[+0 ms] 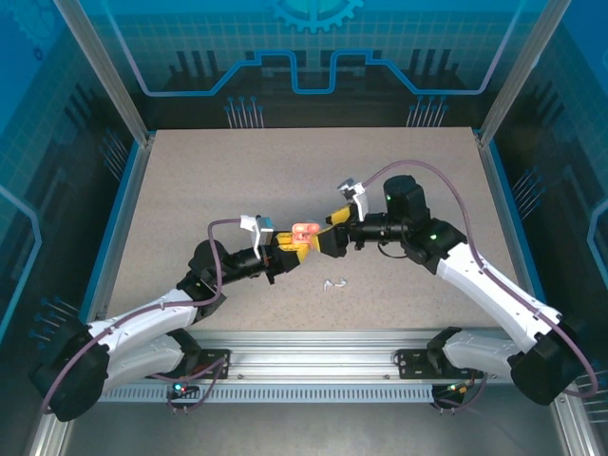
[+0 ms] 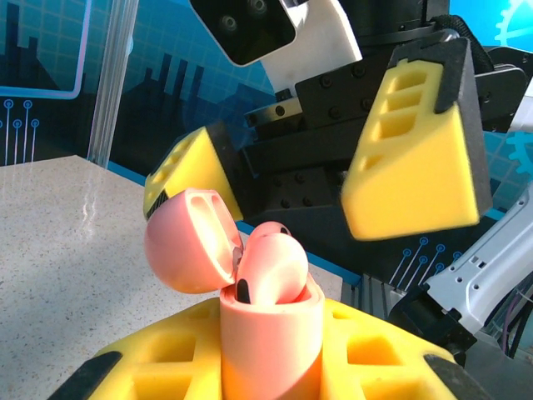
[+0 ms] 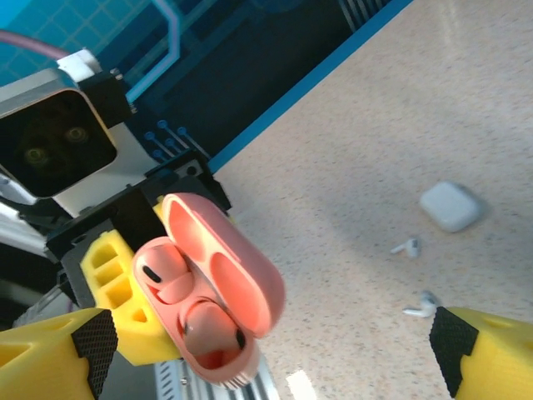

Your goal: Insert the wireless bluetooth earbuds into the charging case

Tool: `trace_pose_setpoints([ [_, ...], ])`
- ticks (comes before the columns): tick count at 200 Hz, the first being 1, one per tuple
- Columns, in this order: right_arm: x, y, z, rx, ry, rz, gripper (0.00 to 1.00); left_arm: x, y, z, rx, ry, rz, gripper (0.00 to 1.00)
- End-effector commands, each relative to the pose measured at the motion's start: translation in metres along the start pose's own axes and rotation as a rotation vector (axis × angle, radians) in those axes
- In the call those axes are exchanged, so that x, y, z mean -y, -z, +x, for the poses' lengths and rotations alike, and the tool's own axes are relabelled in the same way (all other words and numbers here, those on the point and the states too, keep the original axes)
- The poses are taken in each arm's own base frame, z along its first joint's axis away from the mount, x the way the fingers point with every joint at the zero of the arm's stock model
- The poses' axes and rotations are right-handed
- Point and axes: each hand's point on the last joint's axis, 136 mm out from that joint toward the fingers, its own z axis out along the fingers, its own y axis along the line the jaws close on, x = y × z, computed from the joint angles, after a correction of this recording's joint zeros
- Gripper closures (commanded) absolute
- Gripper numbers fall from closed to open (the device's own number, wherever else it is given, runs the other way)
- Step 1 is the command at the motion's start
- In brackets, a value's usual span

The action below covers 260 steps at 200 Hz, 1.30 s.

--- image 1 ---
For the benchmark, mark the grey metal sheet panel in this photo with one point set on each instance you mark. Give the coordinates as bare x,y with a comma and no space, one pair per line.
309,432

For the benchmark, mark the aluminium frame post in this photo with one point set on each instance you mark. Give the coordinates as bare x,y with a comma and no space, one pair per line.
109,76
518,76

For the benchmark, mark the white earbud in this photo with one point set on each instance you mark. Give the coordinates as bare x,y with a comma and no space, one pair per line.
342,283
327,285

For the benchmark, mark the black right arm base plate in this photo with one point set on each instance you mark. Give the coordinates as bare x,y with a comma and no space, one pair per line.
408,366

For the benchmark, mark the aluminium mounting rail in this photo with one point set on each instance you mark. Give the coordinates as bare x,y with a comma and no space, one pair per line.
309,354

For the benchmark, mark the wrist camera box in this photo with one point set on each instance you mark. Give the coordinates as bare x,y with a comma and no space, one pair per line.
358,199
259,228

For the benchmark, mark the aluminium table side rail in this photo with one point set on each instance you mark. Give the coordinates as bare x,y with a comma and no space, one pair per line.
510,237
120,237

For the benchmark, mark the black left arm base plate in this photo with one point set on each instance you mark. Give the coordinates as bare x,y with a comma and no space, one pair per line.
218,363

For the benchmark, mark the blue table edge strip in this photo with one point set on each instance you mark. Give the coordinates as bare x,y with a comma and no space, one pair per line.
521,237
109,237

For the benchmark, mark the pink charging case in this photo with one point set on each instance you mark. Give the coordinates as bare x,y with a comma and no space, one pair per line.
304,233

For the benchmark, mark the power connector plug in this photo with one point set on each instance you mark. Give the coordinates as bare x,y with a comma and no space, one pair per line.
456,388
183,389

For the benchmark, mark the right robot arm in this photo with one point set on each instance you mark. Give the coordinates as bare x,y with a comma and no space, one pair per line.
499,290

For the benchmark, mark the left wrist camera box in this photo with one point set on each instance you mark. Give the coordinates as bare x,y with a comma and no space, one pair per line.
259,228

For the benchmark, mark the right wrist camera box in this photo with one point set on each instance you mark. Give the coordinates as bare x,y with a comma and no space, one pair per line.
358,199

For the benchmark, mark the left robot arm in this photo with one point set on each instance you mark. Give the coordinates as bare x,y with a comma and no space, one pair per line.
142,309

